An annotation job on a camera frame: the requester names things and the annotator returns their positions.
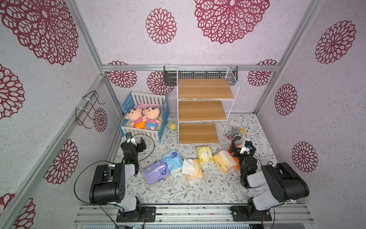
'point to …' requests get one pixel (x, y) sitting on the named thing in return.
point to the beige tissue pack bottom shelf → (198, 172)
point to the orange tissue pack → (229, 150)
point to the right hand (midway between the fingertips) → (242, 142)
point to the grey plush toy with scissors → (236, 135)
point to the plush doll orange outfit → (135, 115)
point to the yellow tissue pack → (224, 161)
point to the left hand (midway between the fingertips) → (134, 139)
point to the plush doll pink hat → (151, 112)
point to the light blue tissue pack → (174, 161)
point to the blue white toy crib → (131, 99)
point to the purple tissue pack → (156, 172)
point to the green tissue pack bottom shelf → (205, 154)
